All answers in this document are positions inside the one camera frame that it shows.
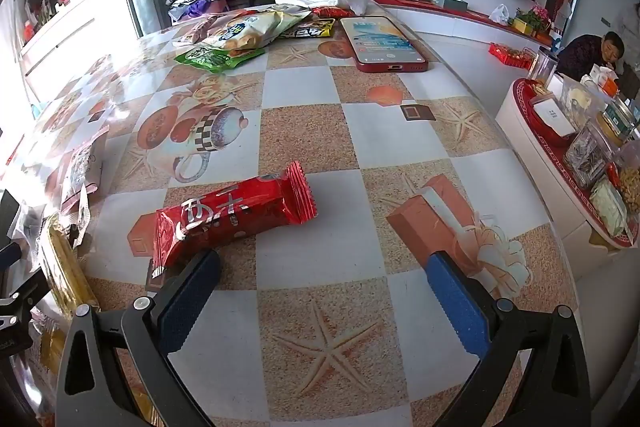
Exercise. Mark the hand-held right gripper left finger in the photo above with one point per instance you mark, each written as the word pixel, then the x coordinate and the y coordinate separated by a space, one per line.
pixel 190 302

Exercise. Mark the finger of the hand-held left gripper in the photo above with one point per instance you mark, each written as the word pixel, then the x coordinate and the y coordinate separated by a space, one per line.
pixel 7 212
pixel 20 294

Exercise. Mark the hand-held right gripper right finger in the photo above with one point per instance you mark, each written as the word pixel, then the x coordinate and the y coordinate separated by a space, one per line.
pixel 460 312

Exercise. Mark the long yellow snack packet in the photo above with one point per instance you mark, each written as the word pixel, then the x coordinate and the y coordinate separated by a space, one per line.
pixel 67 267

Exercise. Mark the clear box of pale candy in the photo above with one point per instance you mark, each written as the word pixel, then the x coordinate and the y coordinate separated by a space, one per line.
pixel 607 207

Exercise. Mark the clear box of dark seeds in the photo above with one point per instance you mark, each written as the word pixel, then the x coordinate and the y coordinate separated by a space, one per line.
pixel 587 154

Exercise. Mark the printed checkered tablecloth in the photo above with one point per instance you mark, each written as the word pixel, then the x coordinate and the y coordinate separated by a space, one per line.
pixel 310 132

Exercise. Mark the clear box of peanuts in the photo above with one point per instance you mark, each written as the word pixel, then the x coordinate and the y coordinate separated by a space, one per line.
pixel 631 182

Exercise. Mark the white card box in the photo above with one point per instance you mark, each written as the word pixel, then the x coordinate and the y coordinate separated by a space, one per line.
pixel 552 116

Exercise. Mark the green tin box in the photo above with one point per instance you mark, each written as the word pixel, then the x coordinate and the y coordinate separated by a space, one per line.
pixel 622 119

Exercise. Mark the clear glass jar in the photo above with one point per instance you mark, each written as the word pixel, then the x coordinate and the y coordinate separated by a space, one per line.
pixel 542 64

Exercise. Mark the red candy box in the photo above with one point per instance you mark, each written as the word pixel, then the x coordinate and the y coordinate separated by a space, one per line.
pixel 510 55

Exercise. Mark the brown snack bag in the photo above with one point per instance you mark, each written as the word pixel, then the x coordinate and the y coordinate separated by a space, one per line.
pixel 197 28

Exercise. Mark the red case smartphone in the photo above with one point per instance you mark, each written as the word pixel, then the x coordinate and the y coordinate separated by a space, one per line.
pixel 382 42

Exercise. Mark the red top television cabinet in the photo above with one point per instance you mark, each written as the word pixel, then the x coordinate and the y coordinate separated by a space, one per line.
pixel 465 24

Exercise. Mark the white plastic bag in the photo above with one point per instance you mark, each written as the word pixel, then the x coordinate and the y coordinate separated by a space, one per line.
pixel 499 15

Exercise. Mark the pale green snack bag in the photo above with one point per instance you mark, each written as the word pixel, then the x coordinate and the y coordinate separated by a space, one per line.
pixel 290 19

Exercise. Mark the yellow black snack packet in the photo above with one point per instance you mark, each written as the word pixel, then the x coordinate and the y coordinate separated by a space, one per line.
pixel 312 28

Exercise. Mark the green tissue box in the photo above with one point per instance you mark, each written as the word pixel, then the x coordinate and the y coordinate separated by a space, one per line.
pixel 447 1

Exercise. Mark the small red snack packet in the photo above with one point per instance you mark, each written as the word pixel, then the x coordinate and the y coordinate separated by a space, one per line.
pixel 332 12

